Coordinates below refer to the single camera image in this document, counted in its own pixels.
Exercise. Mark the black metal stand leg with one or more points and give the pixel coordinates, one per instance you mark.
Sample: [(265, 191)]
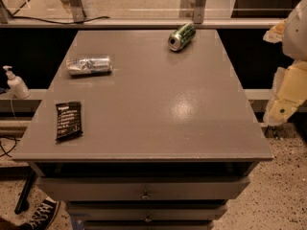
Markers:
[(22, 203)]

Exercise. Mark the grey drawer cabinet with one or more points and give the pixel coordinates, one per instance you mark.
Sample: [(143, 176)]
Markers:
[(168, 138)]

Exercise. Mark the black white sneaker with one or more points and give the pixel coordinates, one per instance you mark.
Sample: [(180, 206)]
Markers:
[(43, 215)]

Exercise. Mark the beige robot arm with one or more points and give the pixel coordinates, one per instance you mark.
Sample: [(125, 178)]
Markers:
[(292, 32)]

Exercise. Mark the green soda can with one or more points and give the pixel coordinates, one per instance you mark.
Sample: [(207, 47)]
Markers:
[(181, 37)]

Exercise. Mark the silver blue redbull can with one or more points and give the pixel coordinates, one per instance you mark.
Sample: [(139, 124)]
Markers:
[(89, 66)]

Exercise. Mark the white pump sanitizer bottle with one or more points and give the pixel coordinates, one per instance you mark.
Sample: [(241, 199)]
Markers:
[(16, 84)]

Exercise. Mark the black rxbar chocolate packet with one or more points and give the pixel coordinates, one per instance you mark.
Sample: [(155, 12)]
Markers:
[(69, 120)]

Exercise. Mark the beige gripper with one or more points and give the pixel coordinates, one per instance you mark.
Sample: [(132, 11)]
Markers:
[(295, 35)]

